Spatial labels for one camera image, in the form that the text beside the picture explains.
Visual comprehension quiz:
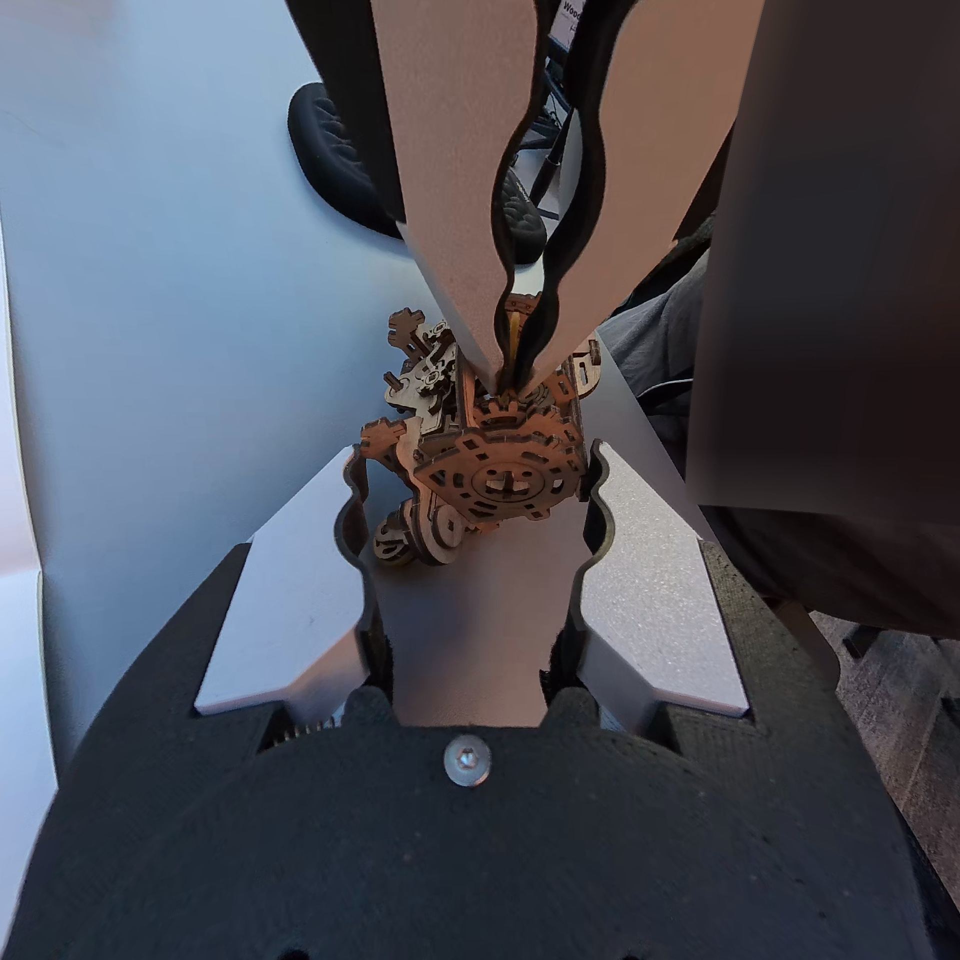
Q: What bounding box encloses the person's clothed torso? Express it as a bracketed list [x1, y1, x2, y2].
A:
[600, 217, 960, 639]

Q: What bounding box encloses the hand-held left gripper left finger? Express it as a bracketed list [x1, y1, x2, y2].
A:
[193, 444, 393, 732]

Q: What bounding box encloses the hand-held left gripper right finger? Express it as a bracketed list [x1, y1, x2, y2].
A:
[543, 438, 753, 735]

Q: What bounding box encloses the black quilted wrist rest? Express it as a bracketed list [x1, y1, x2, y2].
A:
[287, 82, 549, 264]

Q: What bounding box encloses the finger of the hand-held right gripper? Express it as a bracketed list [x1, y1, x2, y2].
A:
[369, 0, 543, 395]
[513, 0, 768, 395]

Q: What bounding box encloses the wooden mechanical model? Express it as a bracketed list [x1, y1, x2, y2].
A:
[360, 292, 605, 567]

